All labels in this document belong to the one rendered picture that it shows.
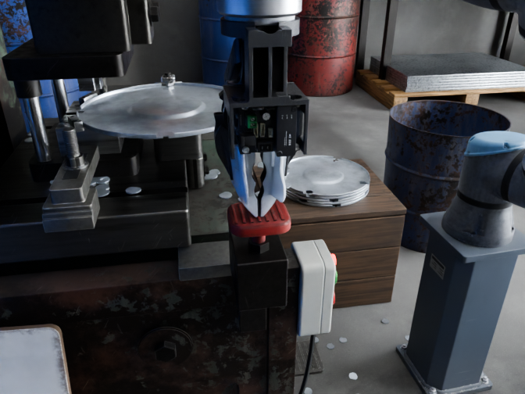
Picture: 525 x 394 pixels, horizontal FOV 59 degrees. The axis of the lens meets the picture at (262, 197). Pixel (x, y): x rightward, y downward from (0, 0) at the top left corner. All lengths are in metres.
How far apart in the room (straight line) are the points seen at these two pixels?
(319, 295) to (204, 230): 0.20
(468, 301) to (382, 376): 0.35
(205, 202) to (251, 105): 0.40
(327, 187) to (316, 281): 0.77
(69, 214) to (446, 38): 4.39
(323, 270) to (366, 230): 0.75
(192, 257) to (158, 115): 0.24
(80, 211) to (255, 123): 0.29
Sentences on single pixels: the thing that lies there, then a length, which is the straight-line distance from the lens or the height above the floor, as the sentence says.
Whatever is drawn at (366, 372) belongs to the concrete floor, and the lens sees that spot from 1.39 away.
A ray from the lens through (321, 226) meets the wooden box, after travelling 1.36.
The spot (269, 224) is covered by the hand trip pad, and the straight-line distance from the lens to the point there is 0.52.
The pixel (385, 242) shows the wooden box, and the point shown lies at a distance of 1.46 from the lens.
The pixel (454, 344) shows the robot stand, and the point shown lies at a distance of 1.26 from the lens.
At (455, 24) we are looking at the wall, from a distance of 4.81.
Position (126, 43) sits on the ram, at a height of 0.90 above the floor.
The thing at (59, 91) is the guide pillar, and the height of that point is 0.80.
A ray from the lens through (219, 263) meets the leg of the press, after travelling 0.65.
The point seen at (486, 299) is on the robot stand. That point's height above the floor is 0.31.
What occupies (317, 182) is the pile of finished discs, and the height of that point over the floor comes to 0.39.
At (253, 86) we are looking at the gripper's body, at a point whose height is 0.91.
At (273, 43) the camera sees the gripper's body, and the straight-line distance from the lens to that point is 0.40.
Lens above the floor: 1.02
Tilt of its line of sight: 28 degrees down
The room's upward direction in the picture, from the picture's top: straight up
